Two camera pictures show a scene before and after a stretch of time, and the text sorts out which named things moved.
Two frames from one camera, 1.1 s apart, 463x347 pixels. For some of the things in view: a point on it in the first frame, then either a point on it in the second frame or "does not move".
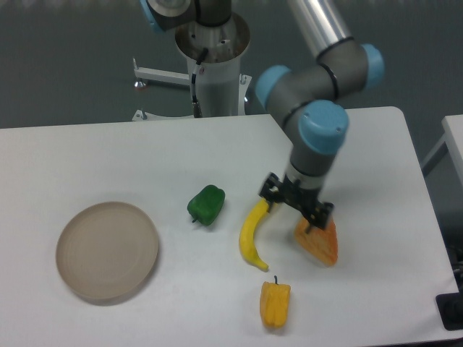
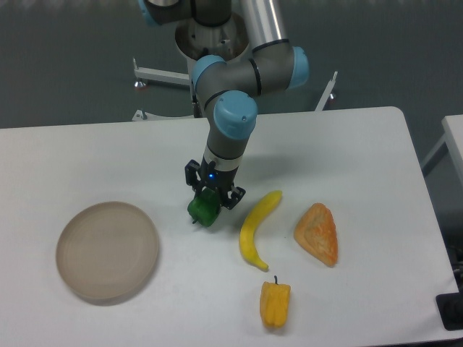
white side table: x=451 y=143 does not move
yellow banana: x=247 y=242 does not move
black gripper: x=304 y=199 to x=221 y=181
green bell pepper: x=205 y=206 does not move
